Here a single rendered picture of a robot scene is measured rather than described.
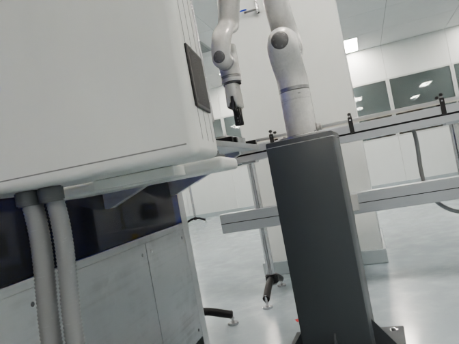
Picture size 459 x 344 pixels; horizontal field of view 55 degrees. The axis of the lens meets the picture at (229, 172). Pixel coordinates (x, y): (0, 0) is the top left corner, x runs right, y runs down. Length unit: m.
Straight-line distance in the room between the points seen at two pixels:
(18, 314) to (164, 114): 0.63
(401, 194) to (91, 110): 2.04
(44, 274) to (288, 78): 1.15
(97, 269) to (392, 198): 1.71
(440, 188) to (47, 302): 2.12
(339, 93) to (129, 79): 2.51
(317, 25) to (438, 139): 6.77
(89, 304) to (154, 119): 0.74
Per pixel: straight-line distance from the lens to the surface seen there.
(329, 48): 3.27
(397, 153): 9.72
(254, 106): 3.29
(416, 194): 2.61
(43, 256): 0.95
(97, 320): 1.41
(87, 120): 0.83
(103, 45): 0.84
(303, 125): 1.69
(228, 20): 1.85
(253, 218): 2.69
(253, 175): 2.68
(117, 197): 1.45
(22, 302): 1.19
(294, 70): 1.72
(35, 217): 0.95
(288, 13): 1.84
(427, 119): 2.59
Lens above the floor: 0.75
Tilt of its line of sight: 1 degrees up
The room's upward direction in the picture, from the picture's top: 11 degrees counter-clockwise
